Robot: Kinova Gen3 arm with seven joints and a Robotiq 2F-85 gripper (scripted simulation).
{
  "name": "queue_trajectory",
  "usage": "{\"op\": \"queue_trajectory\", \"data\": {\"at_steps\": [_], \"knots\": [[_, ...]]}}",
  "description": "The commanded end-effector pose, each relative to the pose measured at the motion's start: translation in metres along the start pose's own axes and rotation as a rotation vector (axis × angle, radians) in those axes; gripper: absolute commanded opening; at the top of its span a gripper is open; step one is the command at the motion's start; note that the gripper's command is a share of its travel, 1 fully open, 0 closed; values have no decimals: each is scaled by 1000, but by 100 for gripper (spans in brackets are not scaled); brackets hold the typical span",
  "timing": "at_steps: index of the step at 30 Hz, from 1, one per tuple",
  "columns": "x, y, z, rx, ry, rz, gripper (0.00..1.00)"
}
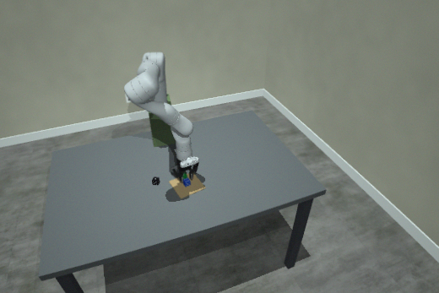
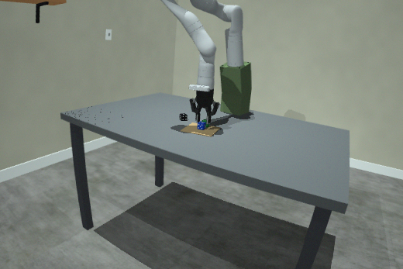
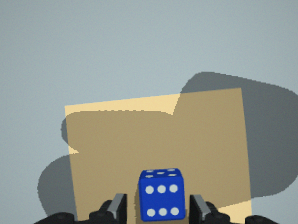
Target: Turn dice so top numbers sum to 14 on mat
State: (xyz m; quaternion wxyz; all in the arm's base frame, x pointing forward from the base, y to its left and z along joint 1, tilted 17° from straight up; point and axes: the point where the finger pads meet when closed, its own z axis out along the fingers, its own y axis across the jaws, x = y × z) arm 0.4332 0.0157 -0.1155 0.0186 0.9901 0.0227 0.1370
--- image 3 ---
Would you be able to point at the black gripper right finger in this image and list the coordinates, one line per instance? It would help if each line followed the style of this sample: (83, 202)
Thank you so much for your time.
(199, 211)

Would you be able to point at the blue die with white pips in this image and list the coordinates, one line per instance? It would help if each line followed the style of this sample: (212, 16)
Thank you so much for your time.
(161, 194)

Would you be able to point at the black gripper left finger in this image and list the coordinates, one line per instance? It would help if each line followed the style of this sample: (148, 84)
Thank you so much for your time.
(115, 210)

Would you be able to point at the beige square mat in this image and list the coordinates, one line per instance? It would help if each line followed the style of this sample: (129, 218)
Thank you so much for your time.
(201, 133)

